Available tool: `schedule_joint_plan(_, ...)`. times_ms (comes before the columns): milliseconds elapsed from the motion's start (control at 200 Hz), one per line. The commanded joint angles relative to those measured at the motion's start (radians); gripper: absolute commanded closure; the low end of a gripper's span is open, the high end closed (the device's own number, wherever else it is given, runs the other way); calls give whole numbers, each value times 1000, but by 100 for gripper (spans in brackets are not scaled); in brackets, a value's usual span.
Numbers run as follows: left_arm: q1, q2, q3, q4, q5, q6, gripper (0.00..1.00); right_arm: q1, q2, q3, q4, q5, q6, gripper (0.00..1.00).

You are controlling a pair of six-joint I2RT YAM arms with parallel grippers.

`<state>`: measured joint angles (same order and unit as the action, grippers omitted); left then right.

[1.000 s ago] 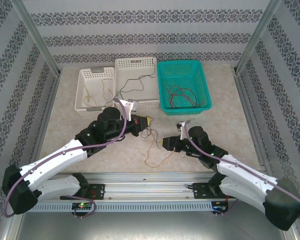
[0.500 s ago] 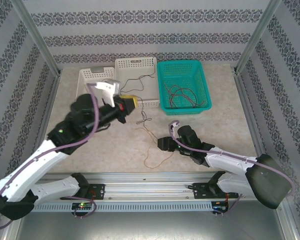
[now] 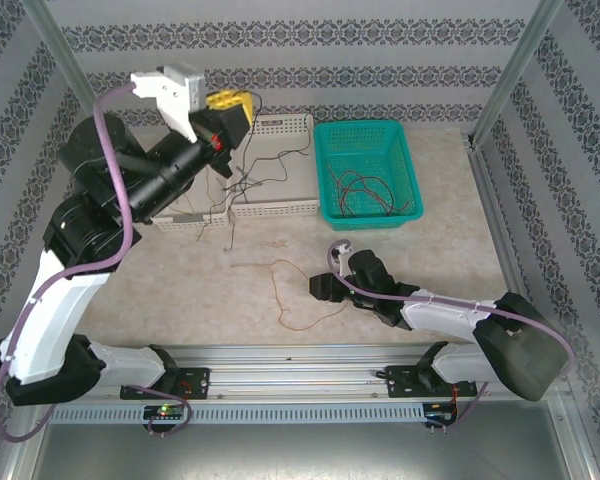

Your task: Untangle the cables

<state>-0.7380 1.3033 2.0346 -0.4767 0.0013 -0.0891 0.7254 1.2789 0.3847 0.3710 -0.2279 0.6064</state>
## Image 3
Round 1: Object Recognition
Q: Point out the thin black cable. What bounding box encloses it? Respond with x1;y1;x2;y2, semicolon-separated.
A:
232;92;315;201
195;168;242;254

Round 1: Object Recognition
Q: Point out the thin yellow cable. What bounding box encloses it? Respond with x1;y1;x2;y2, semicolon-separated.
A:
184;169;214;214

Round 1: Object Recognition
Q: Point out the large white perforated basket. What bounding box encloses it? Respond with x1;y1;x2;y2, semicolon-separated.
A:
229;113;323;222

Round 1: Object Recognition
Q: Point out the small white perforated basket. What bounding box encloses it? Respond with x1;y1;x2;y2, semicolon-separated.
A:
149;149;232;234

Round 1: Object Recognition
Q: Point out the teal plastic mesh basket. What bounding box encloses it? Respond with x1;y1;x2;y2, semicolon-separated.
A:
312;119;426;233

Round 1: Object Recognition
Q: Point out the small green controller board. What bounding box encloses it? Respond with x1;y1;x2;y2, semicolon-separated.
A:
142;404;187;422
423;402;457;425

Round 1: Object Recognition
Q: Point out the grey metal shelf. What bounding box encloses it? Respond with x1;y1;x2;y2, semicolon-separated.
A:
27;422;576;480

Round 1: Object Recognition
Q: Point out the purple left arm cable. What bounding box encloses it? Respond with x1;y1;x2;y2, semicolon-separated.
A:
0;83;195;444

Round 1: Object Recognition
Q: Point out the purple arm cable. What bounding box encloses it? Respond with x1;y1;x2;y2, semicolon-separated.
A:
327;238;577;432
0;83;195;444

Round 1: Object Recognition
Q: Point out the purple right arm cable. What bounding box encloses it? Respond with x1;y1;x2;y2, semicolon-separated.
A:
327;238;577;432

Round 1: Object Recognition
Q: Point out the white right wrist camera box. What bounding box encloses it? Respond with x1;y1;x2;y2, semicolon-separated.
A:
329;242;355;267

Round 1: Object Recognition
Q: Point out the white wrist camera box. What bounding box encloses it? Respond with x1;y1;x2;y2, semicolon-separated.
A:
329;242;355;267
129;63;207;144

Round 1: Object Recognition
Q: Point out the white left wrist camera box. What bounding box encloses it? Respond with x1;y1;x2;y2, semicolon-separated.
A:
129;63;207;144

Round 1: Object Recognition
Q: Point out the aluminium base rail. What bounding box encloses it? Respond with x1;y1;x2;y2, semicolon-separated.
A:
27;342;574;401

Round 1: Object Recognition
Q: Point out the slotted grey cable duct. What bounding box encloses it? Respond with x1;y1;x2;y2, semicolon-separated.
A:
47;403;426;422

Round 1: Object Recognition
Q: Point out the aluminium frame post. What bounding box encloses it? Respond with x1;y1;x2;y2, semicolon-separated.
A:
471;0;565;149
18;0;106;119

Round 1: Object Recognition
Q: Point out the aluminium side rail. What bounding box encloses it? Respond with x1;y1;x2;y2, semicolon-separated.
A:
467;142;549;359

